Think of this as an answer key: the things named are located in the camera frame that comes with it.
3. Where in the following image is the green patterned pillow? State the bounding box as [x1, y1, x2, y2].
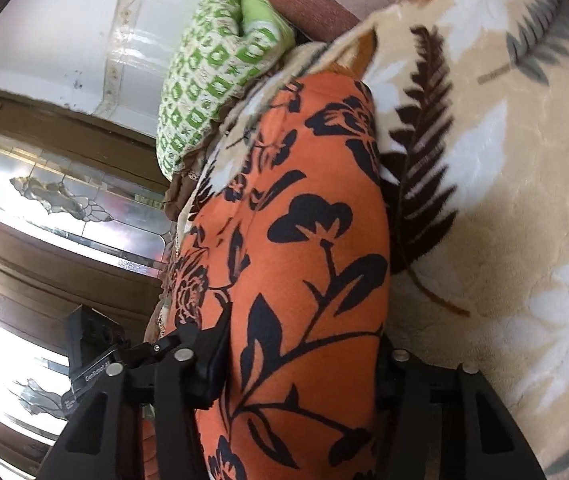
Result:
[155, 0, 295, 179]

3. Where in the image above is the orange black floral garment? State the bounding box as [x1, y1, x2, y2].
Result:
[167, 72, 390, 479]

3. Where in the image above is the beige leaf-print fleece blanket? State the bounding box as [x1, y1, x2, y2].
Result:
[162, 0, 569, 479]

